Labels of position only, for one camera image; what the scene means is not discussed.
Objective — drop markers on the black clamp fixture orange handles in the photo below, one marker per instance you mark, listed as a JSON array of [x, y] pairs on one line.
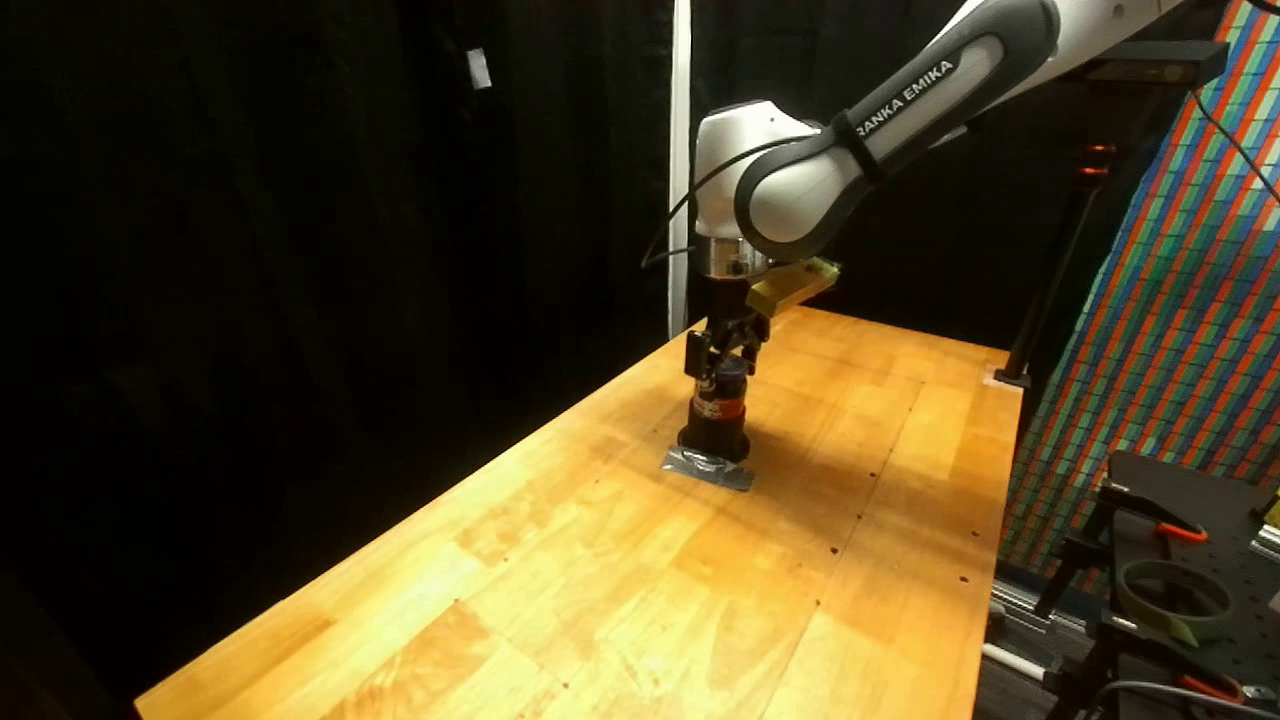
[[1191, 619]]

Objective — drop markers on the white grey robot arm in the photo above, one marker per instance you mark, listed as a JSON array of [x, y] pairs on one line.
[[775, 188]]

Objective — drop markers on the white vertical pole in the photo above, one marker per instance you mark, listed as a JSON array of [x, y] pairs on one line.
[[676, 166]]

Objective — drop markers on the black tripod stand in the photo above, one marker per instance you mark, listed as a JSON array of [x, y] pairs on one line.
[[1080, 184]]

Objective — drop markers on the yellow wrist camera mount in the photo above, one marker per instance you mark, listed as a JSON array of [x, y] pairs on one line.
[[788, 285]]

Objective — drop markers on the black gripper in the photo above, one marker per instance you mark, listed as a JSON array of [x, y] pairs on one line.
[[725, 349]]

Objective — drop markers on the colourful striped fabric panel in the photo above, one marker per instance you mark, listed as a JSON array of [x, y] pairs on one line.
[[1176, 344]]

